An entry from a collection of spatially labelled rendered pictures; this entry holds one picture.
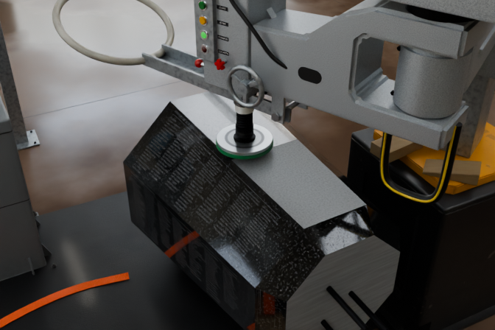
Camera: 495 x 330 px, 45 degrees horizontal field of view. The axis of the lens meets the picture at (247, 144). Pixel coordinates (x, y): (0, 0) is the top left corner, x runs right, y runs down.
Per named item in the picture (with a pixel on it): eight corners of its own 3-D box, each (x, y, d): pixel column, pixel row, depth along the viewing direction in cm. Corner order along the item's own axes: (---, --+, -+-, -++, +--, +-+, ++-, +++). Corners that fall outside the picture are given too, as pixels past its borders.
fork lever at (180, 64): (313, 104, 212) (314, 92, 209) (283, 127, 199) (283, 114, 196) (169, 51, 245) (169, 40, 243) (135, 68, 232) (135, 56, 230)
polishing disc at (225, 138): (208, 132, 232) (208, 130, 231) (257, 121, 239) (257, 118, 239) (230, 161, 216) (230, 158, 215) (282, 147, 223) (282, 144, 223)
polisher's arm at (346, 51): (459, 153, 186) (494, 0, 159) (430, 188, 170) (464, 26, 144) (266, 87, 223) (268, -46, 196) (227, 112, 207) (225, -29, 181)
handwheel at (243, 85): (278, 103, 199) (279, 62, 191) (261, 116, 192) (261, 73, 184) (242, 90, 207) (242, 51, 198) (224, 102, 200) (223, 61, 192)
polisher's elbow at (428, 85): (403, 82, 185) (412, 23, 174) (466, 98, 177) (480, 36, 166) (381, 109, 171) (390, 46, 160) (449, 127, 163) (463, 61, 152)
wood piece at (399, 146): (404, 137, 250) (406, 127, 247) (422, 148, 243) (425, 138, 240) (369, 151, 240) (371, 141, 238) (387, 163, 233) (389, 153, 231)
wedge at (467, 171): (479, 171, 229) (482, 160, 226) (476, 185, 221) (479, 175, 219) (426, 160, 235) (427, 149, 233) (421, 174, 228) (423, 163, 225)
